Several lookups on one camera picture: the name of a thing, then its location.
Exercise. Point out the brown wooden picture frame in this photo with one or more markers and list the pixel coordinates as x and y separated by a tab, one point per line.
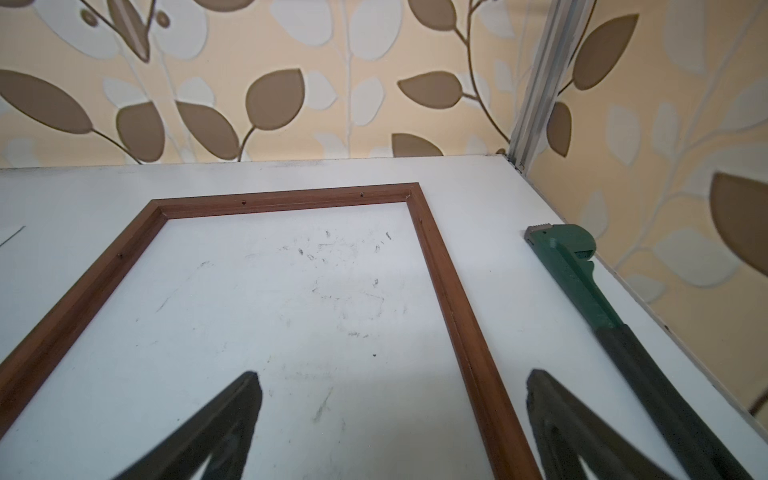
27	367

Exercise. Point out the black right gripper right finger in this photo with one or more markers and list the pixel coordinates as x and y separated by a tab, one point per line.
571	438

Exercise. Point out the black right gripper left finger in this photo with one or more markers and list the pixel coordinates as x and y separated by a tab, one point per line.
215	441

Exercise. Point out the aluminium cage frame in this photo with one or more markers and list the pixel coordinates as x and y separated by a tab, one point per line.
563	31

